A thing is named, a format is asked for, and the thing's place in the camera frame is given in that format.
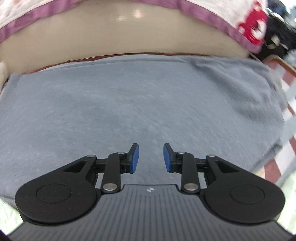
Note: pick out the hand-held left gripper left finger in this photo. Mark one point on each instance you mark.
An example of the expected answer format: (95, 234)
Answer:
(135, 160)

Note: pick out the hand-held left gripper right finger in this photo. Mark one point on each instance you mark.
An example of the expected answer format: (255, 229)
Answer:
(167, 158)

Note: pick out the grey sweatpants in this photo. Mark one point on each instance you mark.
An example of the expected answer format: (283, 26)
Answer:
(115, 104)

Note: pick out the dark clothes pile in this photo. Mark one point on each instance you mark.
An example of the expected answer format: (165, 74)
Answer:
(277, 27)

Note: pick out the checked rug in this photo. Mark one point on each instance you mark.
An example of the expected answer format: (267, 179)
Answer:
(289, 132)

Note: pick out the red printed quilt purple ruffle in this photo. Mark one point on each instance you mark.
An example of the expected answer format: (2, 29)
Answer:
(208, 14)

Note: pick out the white folded garment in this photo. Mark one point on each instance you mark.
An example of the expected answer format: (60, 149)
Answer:
(2, 74)

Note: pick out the beige bed frame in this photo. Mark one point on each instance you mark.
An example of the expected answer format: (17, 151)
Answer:
(115, 30)

